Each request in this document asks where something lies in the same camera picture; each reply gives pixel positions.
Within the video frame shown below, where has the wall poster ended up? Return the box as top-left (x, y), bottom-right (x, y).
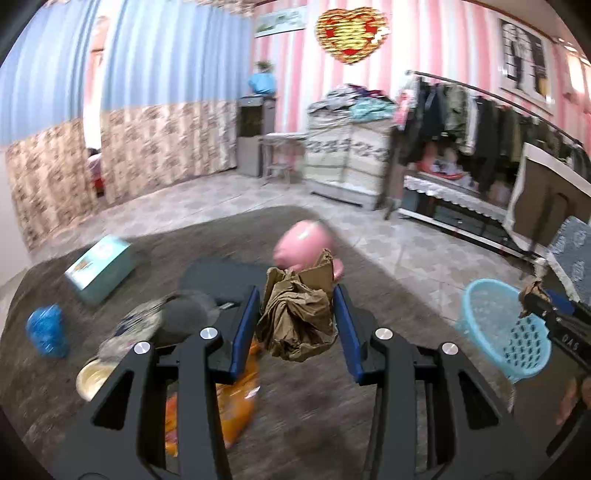
top-left (496, 16), bottom-right (556, 116)

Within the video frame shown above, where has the brown paper scrap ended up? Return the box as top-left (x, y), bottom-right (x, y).
top-left (518, 278), bottom-right (550, 318)

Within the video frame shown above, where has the cabinet with patterned cover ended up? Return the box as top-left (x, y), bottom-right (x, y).
top-left (302, 113), bottom-right (399, 212)

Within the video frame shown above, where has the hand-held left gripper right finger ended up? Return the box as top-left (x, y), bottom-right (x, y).
top-left (333, 284), bottom-right (546, 480)

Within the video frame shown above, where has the blue patterned fringed cloth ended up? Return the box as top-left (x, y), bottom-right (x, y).
top-left (536, 215), bottom-right (591, 306)

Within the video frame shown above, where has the person's right hand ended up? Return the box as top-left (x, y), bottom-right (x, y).
top-left (555, 376), bottom-right (584, 426)

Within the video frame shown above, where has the pile of folded clothes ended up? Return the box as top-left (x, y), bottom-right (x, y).
top-left (308, 84), bottom-right (399, 123)

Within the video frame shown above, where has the landscape wall picture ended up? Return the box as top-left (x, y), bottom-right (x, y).
top-left (253, 8), bottom-right (308, 38)

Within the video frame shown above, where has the red hanging bag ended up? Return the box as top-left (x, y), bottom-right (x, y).
top-left (394, 89), bottom-right (417, 129)

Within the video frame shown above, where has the light blue plastic basket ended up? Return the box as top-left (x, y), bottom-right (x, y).
top-left (456, 279), bottom-right (552, 384)

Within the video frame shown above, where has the blue floral curtain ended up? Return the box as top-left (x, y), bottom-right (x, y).
top-left (0, 28), bottom-right (101, 252)
top-left (98, 0), bottom-right (256, 205)

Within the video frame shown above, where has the red gold heart decoration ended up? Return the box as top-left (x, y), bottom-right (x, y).
top-left (315, 6), bottom-right (390, 66)

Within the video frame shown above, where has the white lace cloth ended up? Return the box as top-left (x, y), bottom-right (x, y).
top-left (403, 174), bottom-right (509, 221)

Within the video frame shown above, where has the black cup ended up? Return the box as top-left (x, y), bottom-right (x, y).
top-left (159, 290), bottom-right (223, 348)

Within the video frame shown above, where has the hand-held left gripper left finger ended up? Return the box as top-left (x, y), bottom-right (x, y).
top-left (51, 285), bottom-right (260, 480)

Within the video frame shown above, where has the pink plastic toy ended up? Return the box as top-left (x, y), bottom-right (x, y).
top-left (272, 220), bottom-right (345, 281)

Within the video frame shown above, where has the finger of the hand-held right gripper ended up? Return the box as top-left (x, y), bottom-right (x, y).
top-left (521, 292), bottom-right (573, 335)

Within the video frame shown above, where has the metal stool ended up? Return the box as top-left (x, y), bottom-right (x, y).
top-left (257, 132), bottom-right (308, 186)

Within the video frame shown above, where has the teal cardboard box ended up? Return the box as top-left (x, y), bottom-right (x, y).
top-left (64, 234), bottom-right (134, 306)

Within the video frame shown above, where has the orange snack packet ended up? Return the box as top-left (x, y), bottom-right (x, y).
top-left (165, 339), bottom-right (262, 459)

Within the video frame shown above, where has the row of hanging clothes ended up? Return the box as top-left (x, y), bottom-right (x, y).
top-left (398, 78), bottom-right (591, 197)

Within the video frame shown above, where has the blue plastic bag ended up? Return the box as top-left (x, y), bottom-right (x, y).
top-left (25, 305), bottom-right (71, 360)

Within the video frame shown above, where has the metal clothes rack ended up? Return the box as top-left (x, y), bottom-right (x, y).
top-left (385, 69), bottom-right (586, 220)

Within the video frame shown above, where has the low bench cabinet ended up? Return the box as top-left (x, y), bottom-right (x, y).
top-left (398, 174), bottom-right (525, 254)

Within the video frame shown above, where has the white paper bowl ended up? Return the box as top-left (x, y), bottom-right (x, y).
top-left (75, 357), bottom-right (122, 403)

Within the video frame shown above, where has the brown board on stand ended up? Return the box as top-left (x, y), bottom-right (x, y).
top-left (502, 142), bottom-right (591, 260)

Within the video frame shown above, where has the blue cloth bundle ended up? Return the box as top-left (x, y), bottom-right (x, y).
top-left (247, 71), bottom-right (278, 97)

